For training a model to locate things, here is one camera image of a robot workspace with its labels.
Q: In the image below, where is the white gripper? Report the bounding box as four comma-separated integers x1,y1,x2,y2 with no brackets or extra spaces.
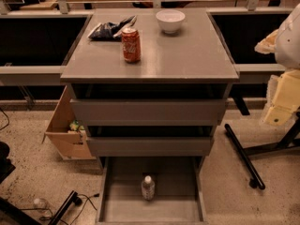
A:
254,29,300,126

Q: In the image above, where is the clear plastic water bottle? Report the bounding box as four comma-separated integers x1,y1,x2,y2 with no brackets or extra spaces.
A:
142,175,155,201

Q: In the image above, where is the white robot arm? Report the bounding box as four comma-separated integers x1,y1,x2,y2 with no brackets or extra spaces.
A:
254,4,300,126

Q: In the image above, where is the grey drawer cabinet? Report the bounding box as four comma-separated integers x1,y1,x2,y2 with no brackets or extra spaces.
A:
60,7,240,173

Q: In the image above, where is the grey middle drawer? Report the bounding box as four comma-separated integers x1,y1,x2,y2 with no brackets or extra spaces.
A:
87,137,214,157

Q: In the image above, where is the grey open bottom drawer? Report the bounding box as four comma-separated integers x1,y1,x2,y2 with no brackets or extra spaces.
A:
96,157,208,225

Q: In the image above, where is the grey top drawer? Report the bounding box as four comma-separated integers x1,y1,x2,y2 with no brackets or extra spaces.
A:
70,99,226,126

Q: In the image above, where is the clear bottle on floor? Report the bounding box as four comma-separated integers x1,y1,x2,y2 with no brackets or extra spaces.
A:
34,198,50,213

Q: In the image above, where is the black metal stand leg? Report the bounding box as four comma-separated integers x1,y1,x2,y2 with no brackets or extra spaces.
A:
224,112,300,190

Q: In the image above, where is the white ceramic bowl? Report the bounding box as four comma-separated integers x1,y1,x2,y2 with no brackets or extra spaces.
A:
156,9,186,34

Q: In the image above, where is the red soda can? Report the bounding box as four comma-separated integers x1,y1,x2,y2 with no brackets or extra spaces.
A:
121,27,141,63

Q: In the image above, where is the dark blue chip bag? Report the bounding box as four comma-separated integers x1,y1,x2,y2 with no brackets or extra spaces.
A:
87,16,137,41

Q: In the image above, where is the brown cardboard box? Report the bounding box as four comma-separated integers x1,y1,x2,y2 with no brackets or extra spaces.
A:
45,88,94,159

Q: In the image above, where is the black stand leg left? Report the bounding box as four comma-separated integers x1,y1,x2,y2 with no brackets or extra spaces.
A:
0,189,83,225

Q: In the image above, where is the black floor cable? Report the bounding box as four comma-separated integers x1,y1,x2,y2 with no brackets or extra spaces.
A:
68,193,100,225

